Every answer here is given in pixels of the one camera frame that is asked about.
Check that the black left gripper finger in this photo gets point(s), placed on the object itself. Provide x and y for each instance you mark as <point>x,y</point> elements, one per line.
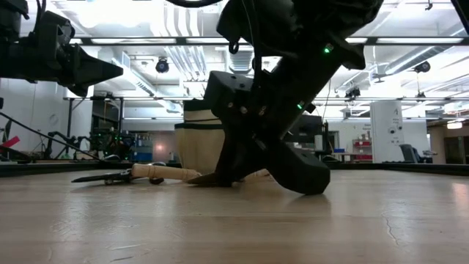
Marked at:
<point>95,69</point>
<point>80,91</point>

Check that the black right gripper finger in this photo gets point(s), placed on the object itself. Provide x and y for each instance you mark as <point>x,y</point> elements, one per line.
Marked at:
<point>254,161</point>
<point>229,165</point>

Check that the canvas gardening bag green trim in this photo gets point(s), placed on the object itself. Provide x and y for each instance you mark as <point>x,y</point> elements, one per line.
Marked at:
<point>199,146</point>

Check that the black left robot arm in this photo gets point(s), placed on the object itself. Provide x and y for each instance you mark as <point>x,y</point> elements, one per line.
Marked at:
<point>14,55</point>

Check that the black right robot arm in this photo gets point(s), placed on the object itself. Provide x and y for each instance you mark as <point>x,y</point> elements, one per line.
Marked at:
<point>293,22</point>

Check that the black background robot arm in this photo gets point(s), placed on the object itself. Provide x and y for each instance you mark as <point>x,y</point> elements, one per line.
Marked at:
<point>66,143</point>

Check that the dark background monitor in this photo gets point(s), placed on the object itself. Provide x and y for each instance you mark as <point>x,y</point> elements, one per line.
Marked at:
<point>308,128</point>

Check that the thin black rod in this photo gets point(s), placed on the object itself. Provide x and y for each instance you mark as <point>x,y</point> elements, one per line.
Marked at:
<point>47,136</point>

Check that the dark equipment rack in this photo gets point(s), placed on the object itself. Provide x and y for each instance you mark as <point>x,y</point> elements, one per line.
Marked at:
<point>108,144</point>

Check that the blue storage bins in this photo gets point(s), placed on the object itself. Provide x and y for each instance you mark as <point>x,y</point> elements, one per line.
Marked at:
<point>141,148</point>

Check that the red flat object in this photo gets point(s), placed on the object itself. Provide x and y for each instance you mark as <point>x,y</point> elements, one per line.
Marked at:
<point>10,142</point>

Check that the white round column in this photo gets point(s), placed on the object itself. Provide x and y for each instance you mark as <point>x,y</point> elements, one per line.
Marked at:
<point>386,132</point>

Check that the grey office chair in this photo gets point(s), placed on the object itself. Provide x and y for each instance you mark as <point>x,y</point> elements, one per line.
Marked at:
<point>410,154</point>

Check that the black overhead frame bar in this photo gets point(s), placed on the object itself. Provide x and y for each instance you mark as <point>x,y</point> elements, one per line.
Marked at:
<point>146,40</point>

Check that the black ceiling camera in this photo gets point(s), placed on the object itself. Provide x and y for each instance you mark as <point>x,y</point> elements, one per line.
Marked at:
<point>162,66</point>
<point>352,93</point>
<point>423,67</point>

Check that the silver air duct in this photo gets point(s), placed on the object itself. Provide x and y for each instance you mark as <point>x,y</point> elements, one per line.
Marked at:
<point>241,60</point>

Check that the red wall shelf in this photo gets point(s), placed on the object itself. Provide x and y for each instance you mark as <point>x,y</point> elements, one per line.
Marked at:
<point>362,150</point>

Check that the black table edge rail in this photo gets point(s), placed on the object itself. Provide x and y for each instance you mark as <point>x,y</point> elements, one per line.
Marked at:
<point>384,168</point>

